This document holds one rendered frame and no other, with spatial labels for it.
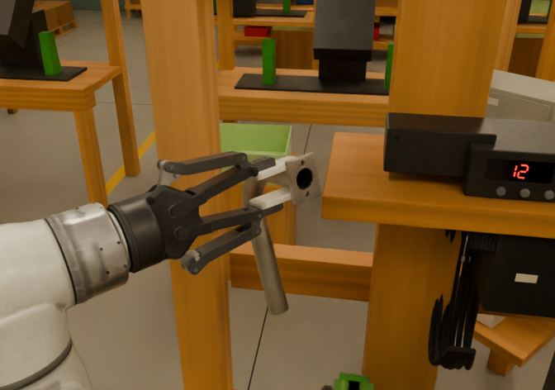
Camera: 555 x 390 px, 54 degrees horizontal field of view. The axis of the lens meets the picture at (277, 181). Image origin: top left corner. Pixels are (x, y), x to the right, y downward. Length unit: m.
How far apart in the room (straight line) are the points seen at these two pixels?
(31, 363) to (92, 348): 2.33
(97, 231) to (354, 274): 0.68
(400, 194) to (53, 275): 0.49
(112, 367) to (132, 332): 0.23
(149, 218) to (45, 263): 0.10
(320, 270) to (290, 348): 1.64
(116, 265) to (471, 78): 0.56
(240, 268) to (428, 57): 0.58
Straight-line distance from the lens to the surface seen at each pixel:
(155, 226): 0.55
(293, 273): 1.13
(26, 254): 0.52
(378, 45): 7.49
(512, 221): 0.82
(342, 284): 1.13
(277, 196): 0.65
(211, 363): 1.21
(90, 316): 3.06
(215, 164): 0.60
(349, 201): 0.78
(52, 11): 9.48
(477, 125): 0.83
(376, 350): 1.12
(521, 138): 0.85
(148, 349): 2.80
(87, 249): 0.53
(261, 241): 0.79
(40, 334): 0.54
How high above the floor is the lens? 1.92
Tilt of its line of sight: 27 degrees down
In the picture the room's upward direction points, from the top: straight up
